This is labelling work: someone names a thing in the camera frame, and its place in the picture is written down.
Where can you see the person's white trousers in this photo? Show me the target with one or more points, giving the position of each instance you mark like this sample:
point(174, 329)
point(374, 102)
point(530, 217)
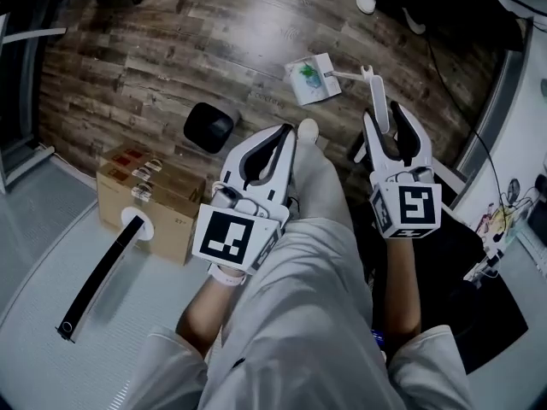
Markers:
point(320, 186)

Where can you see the black waste bin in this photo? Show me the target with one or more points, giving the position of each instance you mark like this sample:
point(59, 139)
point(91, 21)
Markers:
point(207, 128)

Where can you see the person's right forearm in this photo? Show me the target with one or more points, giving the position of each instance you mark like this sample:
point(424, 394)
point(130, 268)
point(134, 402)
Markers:
point(401, 293)

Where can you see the round white monitor base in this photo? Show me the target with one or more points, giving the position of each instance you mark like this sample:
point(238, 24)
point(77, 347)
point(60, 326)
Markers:
point(147, 229)

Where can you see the cardboard box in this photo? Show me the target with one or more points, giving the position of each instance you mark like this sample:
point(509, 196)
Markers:
point(171, 212)

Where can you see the white dustpan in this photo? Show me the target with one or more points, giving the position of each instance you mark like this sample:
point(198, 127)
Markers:
point(325, 83)

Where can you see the person's white left shoe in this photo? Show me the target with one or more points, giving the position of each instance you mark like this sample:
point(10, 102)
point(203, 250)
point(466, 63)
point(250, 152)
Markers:
point(307, 130)

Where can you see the colourful paper scraps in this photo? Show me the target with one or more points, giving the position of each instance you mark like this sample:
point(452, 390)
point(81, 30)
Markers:
point(307, 73)

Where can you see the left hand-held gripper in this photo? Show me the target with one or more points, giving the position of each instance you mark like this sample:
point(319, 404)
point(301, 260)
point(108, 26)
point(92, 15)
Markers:
point(226, 237)

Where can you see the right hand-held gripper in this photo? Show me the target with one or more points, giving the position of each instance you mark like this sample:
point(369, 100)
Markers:
point(416, 207)

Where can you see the person's white shirt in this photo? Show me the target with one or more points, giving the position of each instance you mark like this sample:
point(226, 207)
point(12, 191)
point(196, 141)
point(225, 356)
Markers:
point(299, 323)

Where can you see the white wristband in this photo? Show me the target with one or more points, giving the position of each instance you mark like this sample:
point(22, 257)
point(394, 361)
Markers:
point(226, 277)

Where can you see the person's left forearm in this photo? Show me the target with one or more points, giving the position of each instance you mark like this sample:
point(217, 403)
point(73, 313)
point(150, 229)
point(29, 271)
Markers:
point(209, 314)

